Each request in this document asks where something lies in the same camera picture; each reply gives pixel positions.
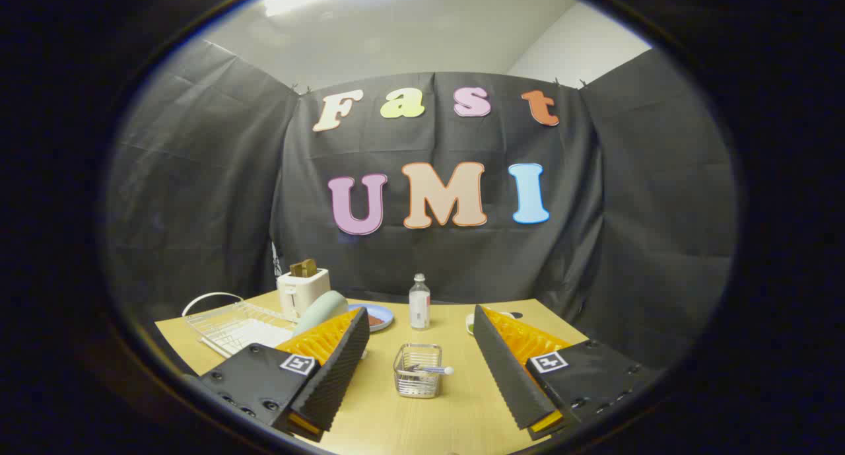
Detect pale green plate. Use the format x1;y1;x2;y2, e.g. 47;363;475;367
293;291;349;337

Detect metal wire basket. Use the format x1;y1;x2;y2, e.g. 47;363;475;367
393;343;443;399

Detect clear plastic bottle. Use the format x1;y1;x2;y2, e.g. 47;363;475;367
409;273;431;330

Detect white wire dish rack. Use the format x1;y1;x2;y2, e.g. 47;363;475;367
182;292;306;359

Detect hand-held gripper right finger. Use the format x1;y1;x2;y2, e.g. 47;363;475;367
473;304;663;441

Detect small white dish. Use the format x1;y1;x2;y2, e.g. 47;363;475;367
465;311;522;335

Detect blue plate with red food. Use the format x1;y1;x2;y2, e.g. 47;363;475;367
348;303;395;333

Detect black backdrop cloth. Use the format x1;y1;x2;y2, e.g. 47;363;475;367
106;39;738;370

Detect white toaster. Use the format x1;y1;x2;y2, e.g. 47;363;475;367
277;268;331;319

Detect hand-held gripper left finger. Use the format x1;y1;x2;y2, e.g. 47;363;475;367
199;306;370;443

